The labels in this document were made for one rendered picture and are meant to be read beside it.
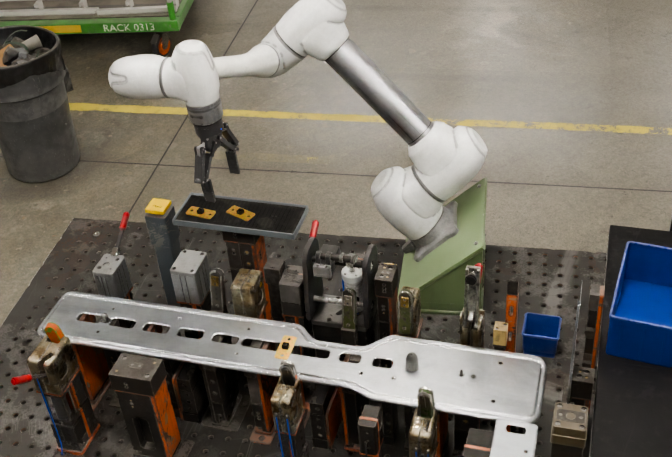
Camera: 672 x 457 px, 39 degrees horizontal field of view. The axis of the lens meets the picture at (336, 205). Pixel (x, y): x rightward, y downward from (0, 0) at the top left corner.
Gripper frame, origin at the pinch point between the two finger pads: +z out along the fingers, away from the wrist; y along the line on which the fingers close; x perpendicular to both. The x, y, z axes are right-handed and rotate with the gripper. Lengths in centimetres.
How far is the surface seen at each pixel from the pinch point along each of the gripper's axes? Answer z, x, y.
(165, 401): 42, -3, 43
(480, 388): 37, 76, 19
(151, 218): 17.2, -28.3, -0.2
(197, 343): 32.3, 1.5, 29.1
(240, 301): 29.5, 6.7, 13.4
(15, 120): 80, -211, -125
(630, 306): 35, 105, -19
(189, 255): 20.6, -10.6, 8.5
